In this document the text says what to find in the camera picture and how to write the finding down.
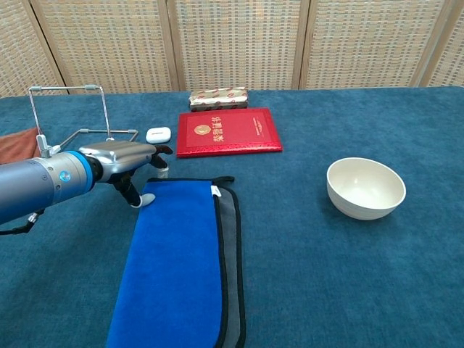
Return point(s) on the grey and blue towel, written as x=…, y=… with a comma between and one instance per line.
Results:
x=174, y=261

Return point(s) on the rust brown cloth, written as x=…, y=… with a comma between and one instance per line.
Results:
x=16, y=145

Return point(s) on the white earbuds case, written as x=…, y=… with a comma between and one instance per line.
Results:
x=158, y=135

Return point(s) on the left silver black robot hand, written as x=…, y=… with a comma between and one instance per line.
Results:
x=116, y=157

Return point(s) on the woven bamboo folding screen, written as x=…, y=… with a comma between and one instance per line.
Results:
x=235, y=43

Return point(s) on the gold red patterned box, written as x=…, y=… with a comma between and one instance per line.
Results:
x=218, y=99

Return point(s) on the red certificate folder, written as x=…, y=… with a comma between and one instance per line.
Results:
x=228, y=132

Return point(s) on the white bowl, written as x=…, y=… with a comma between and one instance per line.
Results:
x=366, y=195

